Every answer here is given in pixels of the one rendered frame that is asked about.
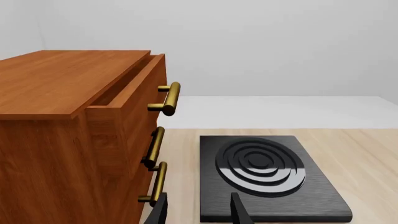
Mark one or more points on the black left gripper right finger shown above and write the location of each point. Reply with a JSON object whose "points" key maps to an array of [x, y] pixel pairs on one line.
{"points": [[238, 210]]}

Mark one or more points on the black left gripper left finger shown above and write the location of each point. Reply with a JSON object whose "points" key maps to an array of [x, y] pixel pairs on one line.
{"points": [[158, 212]]}

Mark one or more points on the flat black stove plate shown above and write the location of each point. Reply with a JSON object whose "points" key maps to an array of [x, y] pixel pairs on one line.
{"points": [[264, 182]]}

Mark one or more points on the wooden cabinet drawer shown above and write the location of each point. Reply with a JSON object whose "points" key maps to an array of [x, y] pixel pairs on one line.
{"points": [[136, 98]]}

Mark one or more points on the wooden cabinet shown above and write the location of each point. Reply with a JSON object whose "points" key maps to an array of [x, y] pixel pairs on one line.
{"points": [[46, 151]]}

